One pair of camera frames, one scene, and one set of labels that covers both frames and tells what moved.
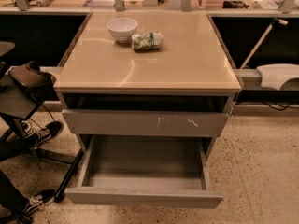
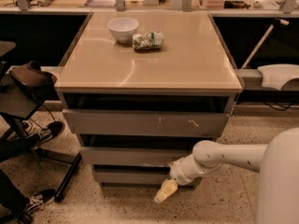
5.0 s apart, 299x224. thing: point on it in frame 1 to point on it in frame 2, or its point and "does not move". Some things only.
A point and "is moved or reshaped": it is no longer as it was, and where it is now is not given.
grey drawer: [144, 171] is moved or reshaped
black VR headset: [32, 78] does not move
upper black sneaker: [52, 130] does not move
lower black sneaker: [37, 201] does not move
